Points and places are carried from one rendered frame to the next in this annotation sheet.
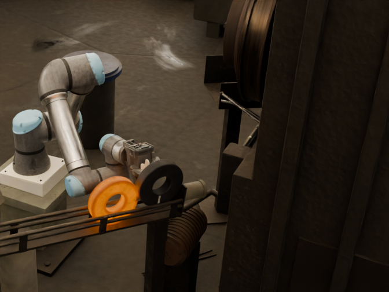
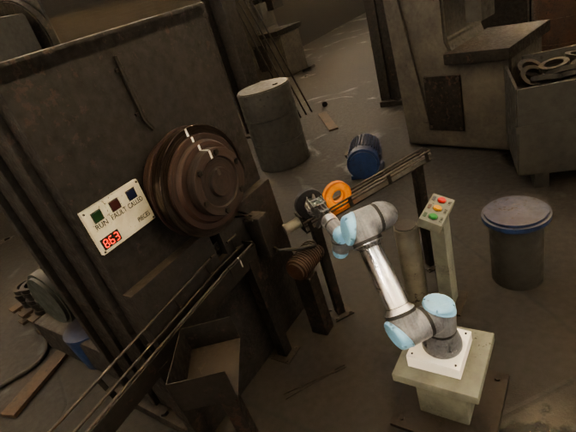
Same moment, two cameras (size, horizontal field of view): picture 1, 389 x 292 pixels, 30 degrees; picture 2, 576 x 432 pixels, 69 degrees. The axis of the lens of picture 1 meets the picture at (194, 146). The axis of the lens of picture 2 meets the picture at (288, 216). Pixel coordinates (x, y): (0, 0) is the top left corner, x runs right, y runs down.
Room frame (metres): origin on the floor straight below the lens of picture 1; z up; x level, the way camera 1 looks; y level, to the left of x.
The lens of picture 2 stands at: (3.67, 0.68, 1.72)
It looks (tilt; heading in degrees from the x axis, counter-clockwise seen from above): 28 degrees down; 201
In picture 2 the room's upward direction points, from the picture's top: 18 degrees counter-clockwise
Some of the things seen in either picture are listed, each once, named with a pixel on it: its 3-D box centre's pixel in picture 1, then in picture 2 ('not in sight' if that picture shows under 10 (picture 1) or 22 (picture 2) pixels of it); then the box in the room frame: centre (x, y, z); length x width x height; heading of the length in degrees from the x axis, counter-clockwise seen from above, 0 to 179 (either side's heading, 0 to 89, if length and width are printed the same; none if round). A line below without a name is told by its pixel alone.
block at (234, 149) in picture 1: (237, 181); (261, 234); (1.97, -0.15, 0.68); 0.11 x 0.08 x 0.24; 70
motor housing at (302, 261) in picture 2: (176, 279); (315, 288); (1.93, 0.02, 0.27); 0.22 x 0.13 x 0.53; 160
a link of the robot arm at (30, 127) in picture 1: (30, 129); (438, 314); (2.44, 0.65, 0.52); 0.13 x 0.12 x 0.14; 123
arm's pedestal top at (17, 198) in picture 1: (32, 181); (443, 357); (2.43, 0.65, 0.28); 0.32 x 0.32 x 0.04; 71
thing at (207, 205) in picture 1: (228, 141); (234, 412); (2.75, -0.15, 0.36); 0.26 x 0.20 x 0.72; 15
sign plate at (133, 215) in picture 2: not in sight; (119, 216); (2.48, -0.44, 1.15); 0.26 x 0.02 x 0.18; 160
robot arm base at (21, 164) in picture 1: (30, 155); (441, 334); (2.43, 0.65, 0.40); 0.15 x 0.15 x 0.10
